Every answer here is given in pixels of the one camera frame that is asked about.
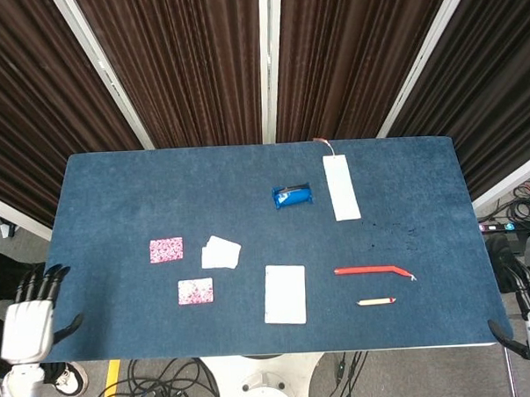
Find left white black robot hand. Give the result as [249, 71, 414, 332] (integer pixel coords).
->
[0, 262, 86, 365]

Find pink patterned card stack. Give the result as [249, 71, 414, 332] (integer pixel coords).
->
[176, 278, 215, 306]
[149, 236, 185, 265]

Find small white card stack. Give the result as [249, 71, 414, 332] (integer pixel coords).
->
[199, 234, 243, 271]

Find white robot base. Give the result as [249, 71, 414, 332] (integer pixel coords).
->
[200, 351, 327, 397]

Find grey metal table leg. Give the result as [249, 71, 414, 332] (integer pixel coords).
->
[502, 343, 518, 397]

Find white black sneaker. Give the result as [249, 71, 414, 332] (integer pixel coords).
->
[42, 360, 89, 397]

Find yellow floor tape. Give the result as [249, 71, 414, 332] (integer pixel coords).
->
[98, 358, 123, 397]

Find cream pencil with red cap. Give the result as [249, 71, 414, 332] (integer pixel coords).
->
[356, 296, 397, 308]

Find red bent straw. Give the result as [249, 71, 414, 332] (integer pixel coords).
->
[333, 263, 417, 286]

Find blue table cloth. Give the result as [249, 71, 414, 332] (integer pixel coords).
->
[15, 133, 515, 366]

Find brown pleated curtain panel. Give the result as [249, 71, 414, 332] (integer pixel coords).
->
[383, 0, 530, 206]
[270, 0, 460, 144]
[74, 0, 266, 153]
[0, 0, 147, 231]

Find white bookmark with tassel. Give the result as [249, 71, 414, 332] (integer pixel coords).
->
[313, 134, 363, 223]

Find white rectangular card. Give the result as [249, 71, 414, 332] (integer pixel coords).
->
[262, 263, 309, 327]

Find blue snack packet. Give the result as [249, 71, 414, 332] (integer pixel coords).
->
[271, 182, 315, 212]

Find white screen base rail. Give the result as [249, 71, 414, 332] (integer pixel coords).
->
[469, 150, 530, 215]
[0, 189, 53, 244]

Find black cable bundle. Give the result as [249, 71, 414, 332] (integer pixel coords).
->
[322, 350, 372, 397]
[91, 356, 230, 397]
[475, 182, 530, 225]

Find white screen frame post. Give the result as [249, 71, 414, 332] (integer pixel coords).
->
[51, 0, 155, 155]
[370, 0, 494, 138]
[256, 0, 288, 145]

